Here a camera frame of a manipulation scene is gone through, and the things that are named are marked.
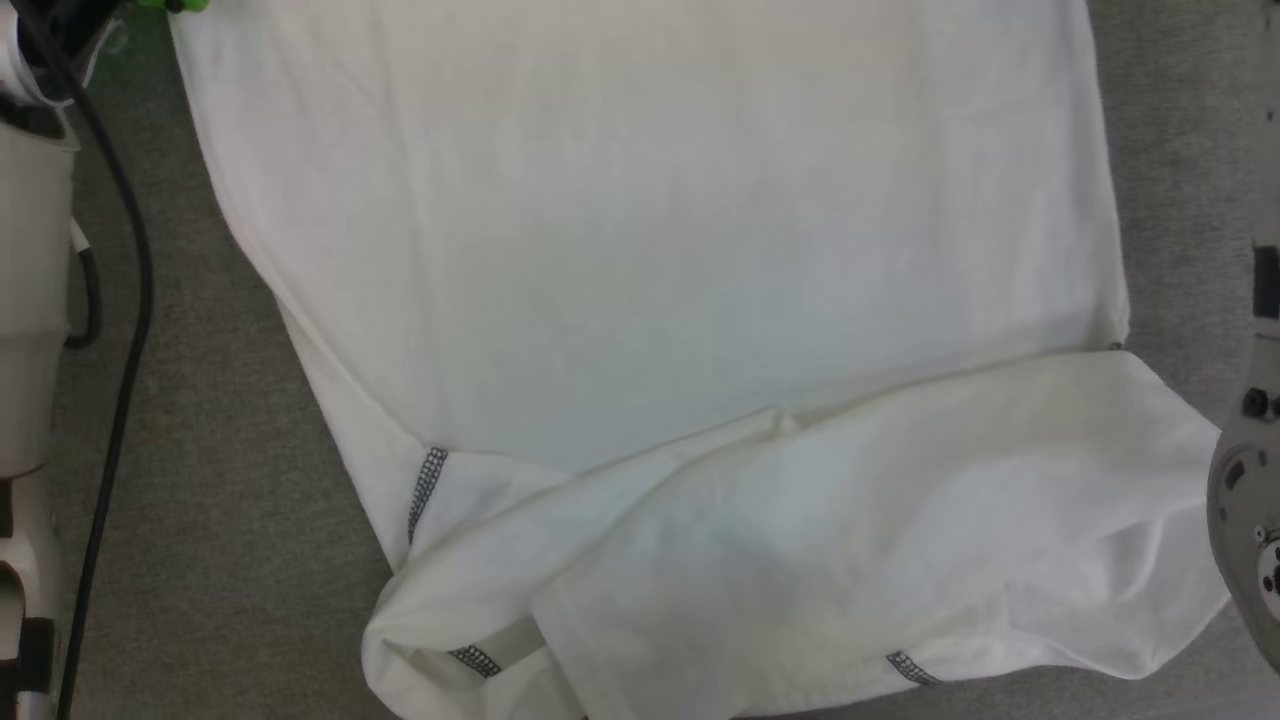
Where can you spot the white shirt with grey stitching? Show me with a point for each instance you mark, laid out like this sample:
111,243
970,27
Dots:
650,250

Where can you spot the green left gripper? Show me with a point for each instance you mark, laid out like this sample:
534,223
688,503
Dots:
172,5

